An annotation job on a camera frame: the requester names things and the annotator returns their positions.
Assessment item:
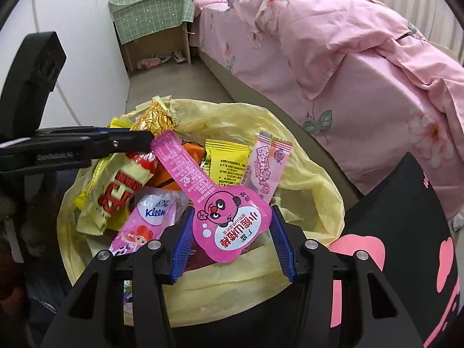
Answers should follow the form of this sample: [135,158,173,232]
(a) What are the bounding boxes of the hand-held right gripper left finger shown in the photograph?
[40,208,195,348]

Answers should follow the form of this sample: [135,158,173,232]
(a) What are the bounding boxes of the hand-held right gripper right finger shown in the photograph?
[272,206,423,348]

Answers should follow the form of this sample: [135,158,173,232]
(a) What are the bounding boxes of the pink spoon-shaped snack packet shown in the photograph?
[150,130,272,263]

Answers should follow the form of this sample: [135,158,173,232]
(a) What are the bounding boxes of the yellow plastic bag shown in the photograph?
[58,96,345,330]

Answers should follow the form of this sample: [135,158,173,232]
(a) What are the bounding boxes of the yellow pink snack packet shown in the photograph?
[204,138,251,187]

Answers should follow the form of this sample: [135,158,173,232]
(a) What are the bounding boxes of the gold foil wrapper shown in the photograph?
[128,96,176,142]

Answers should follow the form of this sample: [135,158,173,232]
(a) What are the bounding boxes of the cartoon print tissue pack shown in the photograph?
[109,193,182,258]

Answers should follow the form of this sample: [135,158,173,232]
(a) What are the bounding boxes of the yellow red snack packet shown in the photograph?
[74,150,158,234]

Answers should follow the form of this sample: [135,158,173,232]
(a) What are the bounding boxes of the bright yellow wrapper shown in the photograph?
[73,154,109,209]

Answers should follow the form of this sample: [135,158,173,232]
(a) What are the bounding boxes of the pink slippers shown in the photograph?
[137,56,162,70]

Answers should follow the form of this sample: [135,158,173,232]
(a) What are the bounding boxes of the orange snack bag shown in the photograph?
[150,141,207,193]

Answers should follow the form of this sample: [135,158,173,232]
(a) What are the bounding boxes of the pink white striped packet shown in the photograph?
[244,130,293,202]

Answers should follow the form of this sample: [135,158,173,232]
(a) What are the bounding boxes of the wooden nightstand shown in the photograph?
[118,22,193,73]

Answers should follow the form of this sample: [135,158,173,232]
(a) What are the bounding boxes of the small white shoes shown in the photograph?
[159,51,186,64]

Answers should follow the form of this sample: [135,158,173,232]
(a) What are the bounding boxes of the green checked cloth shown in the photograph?
[108,0,195,46]

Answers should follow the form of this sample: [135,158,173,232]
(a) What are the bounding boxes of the bed with pink sheet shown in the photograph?
[188,0,464,222]

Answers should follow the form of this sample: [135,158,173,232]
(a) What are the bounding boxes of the pink floral quilt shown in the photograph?
[226,0,464,218]

